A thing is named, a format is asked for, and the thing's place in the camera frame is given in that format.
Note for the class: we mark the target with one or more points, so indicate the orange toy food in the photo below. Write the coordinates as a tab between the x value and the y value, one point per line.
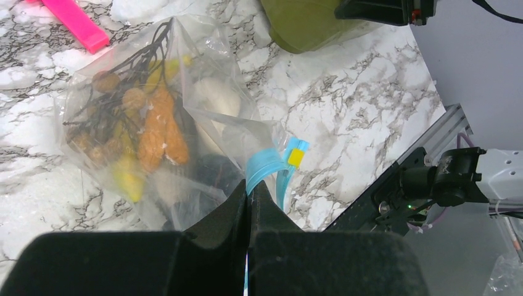
162	136

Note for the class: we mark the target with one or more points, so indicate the green plastic bin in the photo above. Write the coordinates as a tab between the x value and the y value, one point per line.
299	26

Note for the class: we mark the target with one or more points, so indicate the black toy grapes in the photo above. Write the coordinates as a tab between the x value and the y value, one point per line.
219	172

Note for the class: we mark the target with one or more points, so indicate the pink plastic bag clip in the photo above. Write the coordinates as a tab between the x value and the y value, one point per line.
79	24

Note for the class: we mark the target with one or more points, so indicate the yellow toy banana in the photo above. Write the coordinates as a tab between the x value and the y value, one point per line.
127	170

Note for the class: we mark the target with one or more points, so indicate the white toy egg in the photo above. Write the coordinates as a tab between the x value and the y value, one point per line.
217	97

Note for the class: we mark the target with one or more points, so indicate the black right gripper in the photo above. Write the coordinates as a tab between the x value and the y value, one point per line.
389	12

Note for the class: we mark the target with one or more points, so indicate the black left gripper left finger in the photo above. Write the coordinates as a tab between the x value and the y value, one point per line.
206	259

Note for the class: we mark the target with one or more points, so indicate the clear zip top bag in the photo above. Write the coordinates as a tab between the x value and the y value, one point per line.
173	198

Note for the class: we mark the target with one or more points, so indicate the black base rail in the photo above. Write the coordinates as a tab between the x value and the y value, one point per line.
384	196

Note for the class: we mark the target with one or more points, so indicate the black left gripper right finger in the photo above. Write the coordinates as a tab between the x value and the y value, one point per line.
286	260

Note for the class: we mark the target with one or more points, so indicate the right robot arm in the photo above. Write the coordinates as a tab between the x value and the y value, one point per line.
462	175

